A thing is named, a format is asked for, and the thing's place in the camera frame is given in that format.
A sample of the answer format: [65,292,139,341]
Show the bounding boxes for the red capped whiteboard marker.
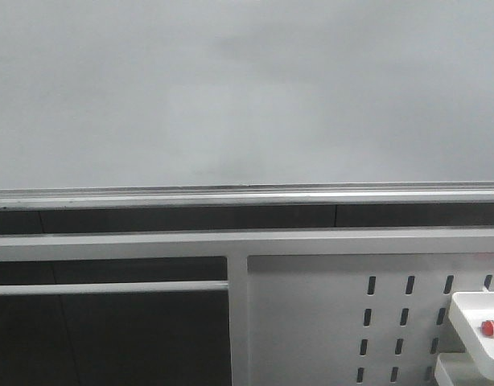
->
[480,319,494,339]

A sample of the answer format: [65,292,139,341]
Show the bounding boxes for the grey metal pegboard stand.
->
[0,228,494,385]

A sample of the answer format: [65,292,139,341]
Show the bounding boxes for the lower white plastic tray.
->
[434,353,488,386]

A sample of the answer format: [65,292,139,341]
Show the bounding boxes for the white plastic marker tray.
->
[448,291,494,381]

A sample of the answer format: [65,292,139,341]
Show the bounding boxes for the white whiteboard with aluminium frame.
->
[0,1,494,209]

